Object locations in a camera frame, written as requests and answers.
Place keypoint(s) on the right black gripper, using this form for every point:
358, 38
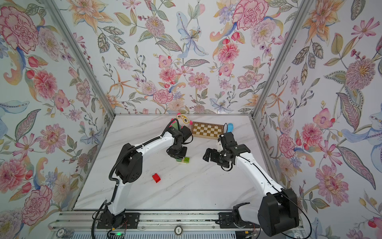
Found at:
214, 159

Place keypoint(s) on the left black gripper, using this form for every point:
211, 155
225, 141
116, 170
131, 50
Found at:
182, 156

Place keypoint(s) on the red lego brick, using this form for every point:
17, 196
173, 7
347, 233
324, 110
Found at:
156, 178

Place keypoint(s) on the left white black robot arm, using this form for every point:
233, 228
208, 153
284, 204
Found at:
129, 165

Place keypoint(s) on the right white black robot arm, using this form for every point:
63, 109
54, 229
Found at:
278, 210

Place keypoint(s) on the pink green plush toy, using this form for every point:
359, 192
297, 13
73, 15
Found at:
181, 121

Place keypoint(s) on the wooden chessboard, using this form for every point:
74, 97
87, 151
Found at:
207, 130

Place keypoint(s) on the blue cylindrical stick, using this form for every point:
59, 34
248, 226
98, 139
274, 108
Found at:
229, 127

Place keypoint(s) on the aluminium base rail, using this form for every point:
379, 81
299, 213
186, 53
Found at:
157, 224

